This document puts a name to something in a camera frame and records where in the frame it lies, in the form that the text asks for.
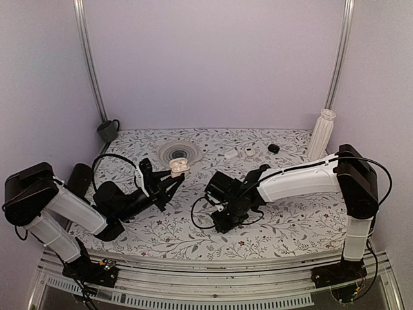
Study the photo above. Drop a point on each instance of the black cylinder speaker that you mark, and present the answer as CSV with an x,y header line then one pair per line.
x,y
80,179

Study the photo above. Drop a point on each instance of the aluminium front rail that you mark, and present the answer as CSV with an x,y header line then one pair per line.
x,y
269,283

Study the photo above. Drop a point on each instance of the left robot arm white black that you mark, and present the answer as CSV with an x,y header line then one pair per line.
x,y
31,195

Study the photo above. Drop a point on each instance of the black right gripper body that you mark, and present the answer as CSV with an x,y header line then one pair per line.
x,y
235,216

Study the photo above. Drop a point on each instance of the white earbud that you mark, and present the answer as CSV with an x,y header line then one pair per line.
x,y
231,154

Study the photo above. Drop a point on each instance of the white ribbed vase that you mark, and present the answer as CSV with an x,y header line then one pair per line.
x,y
321,134

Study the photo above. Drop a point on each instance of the floral patterned table mat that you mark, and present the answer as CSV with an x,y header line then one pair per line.
x,y
295,226

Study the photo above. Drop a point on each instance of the aluminium frame post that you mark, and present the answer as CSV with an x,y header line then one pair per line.
x,y
80,16
344,37

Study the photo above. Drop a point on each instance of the left aluminium frame post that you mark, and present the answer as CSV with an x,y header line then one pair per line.
x,y
80,16

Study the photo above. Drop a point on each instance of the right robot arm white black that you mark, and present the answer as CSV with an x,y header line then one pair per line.
x,y
346,172

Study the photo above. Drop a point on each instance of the right aluminium frame post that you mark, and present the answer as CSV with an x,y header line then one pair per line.
x,y
344,37

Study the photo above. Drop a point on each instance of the white earbuds charging case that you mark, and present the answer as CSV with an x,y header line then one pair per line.
x,y
179,166

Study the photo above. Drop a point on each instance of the swirl patterned shallow plate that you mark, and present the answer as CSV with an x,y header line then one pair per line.
x,y
179,149

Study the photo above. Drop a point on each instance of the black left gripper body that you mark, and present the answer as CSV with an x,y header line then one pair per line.
x,y
127,212

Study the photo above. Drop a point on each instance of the grey mug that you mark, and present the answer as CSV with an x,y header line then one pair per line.
x,y
108,130

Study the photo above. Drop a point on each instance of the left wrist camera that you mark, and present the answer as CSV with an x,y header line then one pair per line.
x,y
143,174

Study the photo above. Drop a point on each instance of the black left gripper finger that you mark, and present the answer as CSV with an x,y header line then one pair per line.
x,y
167,193
161,179

